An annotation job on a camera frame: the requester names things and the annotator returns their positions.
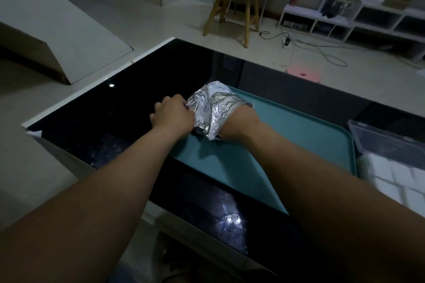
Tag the silver foil bag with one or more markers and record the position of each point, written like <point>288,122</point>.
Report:
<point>211,107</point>

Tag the person's right hand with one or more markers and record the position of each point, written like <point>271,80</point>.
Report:
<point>239,123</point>

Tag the clear plastic storage box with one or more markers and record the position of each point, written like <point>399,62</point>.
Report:
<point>385,143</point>

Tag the white low shelf unit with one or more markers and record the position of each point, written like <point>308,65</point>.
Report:
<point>365,20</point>

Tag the person's right forearm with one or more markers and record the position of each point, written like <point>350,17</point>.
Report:
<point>332,206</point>

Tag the person's left forearm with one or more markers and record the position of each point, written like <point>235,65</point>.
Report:
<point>99,200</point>

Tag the pink round stool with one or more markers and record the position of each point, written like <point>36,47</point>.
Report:
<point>303,73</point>

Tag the white slanted cabinet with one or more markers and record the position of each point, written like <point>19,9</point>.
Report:
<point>56,27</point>

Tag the black bag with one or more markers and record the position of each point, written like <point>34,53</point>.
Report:
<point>330,7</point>

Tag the person's left fingers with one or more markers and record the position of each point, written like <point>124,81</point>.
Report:
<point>186,106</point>

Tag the person's left hand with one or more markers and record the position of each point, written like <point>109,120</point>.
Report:
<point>171,113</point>

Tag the teal plastic tray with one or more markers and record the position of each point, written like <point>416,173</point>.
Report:
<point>298,133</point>

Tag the pile of white blocks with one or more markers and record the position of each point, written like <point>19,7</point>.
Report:
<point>398,176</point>

